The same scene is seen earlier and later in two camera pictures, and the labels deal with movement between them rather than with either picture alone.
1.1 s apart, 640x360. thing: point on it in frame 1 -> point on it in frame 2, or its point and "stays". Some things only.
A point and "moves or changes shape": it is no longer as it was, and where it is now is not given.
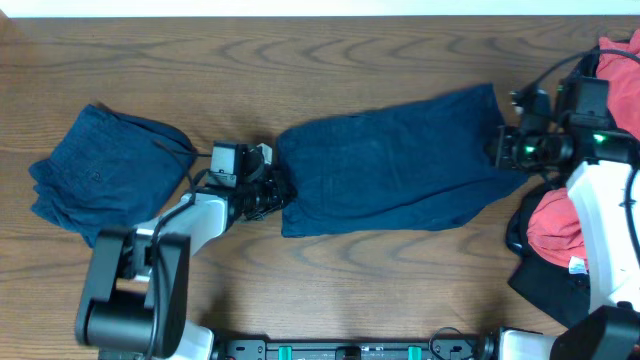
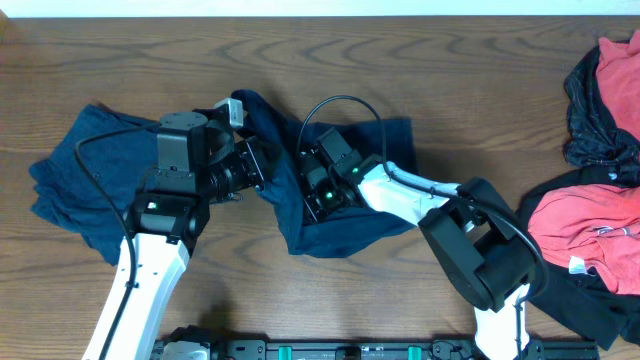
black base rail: [436, 349] stays
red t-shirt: [554, 222] stays
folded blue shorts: [111, 170] stays
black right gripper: [505, 138] -> [315, 212]
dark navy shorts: [418, 165] moves or changes shape
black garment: [560, 290] stays
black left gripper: [275, 186] -> [256, 177]
